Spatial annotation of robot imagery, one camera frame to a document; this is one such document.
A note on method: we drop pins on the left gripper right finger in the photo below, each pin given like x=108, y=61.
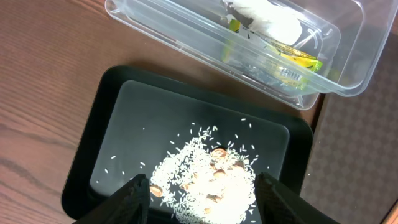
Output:
x=277, y=204

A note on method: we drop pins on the white tissue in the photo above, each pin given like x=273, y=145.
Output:
x=265, y=18

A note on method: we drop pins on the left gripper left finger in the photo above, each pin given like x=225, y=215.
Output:
x=128, y=205

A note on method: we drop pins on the clear plastic waste bin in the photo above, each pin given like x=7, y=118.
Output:
x=337, y=52

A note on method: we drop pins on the rice and nuts pile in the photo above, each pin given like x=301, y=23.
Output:
x=199, y=171

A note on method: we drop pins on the black plastic tray bin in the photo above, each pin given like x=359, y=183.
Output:
x=126, y=92

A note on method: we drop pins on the brown serving tray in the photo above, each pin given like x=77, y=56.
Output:
x=352, y=172

